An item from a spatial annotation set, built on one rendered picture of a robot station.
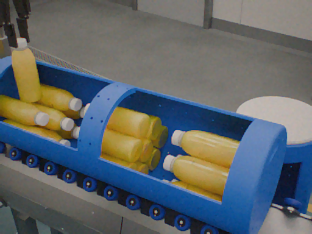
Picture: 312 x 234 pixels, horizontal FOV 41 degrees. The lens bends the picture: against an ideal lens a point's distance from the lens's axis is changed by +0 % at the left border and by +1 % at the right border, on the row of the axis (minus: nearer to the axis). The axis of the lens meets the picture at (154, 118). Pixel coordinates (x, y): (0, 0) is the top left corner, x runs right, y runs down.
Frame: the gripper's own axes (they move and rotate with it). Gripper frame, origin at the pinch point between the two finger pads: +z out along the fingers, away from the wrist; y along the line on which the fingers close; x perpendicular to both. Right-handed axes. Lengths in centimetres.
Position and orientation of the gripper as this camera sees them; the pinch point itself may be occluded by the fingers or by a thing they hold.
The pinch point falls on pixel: (17, 33)
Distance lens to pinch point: 127.5
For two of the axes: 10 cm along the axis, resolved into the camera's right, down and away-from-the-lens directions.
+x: -8.6, -2.5, 4.4
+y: 5.1, -4.7, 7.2
